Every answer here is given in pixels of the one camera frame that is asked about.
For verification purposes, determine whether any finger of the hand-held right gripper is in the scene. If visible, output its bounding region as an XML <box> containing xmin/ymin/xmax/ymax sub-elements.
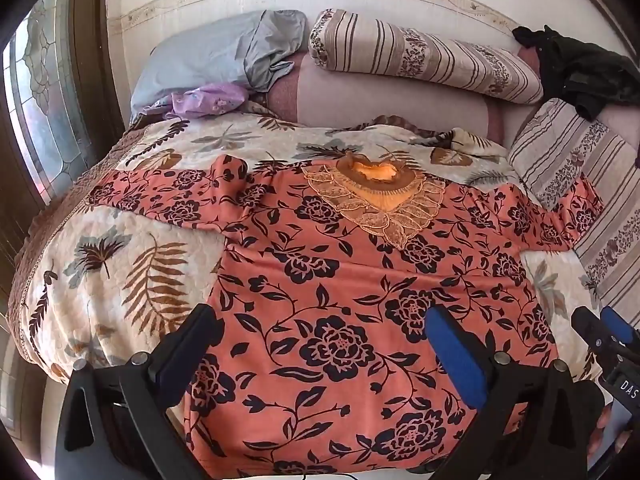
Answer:
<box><xmin>600</xmin><ymin>306</ymin><xmax>640</xmax><ymax>347</ymax></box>
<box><xmin>571</xmin><ymin>305</ymin><xmax>610</xmax><ymax>363</ymax></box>

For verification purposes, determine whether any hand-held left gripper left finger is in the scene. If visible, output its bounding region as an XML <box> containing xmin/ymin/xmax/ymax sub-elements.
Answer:
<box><xmin>55</xmin><ymin>304</ymin><xmax>226</xmax><ymax>480</ymax></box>

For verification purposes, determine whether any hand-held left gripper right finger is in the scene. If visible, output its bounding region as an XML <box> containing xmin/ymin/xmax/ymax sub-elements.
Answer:
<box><xmin>424</xmin><ymin>305</ymin><xmax>608</xmax><ymax>480</ymax></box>

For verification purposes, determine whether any orange floral shirt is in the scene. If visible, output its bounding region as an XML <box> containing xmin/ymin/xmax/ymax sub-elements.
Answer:
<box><xmin>87</xmin><ymin>154</ymin><xmax>603</xmax><ymax>480</ymax></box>

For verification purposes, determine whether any person's right hand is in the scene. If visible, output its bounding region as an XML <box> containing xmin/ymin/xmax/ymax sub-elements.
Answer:
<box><xmin>587</xmin><ymin>402</ymin><xmax>632</xmax><ymax>463</ymax></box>

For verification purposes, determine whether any leaf print fleece blanket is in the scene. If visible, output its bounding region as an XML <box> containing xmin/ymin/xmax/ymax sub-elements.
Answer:
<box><xmin>7</xmin><ymin>110</ymin><xmax>607</xmax><ymax>386</ymax></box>

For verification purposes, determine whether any striped cushion at right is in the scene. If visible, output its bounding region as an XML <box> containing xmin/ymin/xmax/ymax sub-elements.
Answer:
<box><xmin>507</xmin><ymin>97</ymin><xmax>640</xmax><ymax>316</ymax></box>

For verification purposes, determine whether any purple cloth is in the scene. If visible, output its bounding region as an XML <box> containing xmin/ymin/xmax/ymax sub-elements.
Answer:
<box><xmin>165</xmin><ymin>82</ymin><xmax>249</xmax><ymax>121</ymax></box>

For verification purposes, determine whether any dark garment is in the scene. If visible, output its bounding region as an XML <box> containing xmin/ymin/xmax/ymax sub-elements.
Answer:
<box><xmin>512</xmin><ymin>25</ymin><xmax>640</xmax><ymax>121</ymax></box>

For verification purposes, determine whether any patterned glass window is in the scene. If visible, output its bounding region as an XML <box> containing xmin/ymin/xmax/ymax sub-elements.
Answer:
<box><xmin>0</xmin><ymin>0</ymin><xmax>96</xmax><ymax>206</ymax></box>

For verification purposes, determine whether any grey-blue pillow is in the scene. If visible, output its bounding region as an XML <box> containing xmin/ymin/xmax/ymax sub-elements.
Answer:
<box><xmin>130</xmin><ymin>9</ymin><xmax>308</xmax><ymax>126</ymax></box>

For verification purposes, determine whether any striped floral bolster pillow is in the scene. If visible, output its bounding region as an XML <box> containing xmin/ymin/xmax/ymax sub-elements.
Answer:
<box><xmin>307</xmin><ymin>8</ymin><xmax>545</xmax><ymax>106</ymax></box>

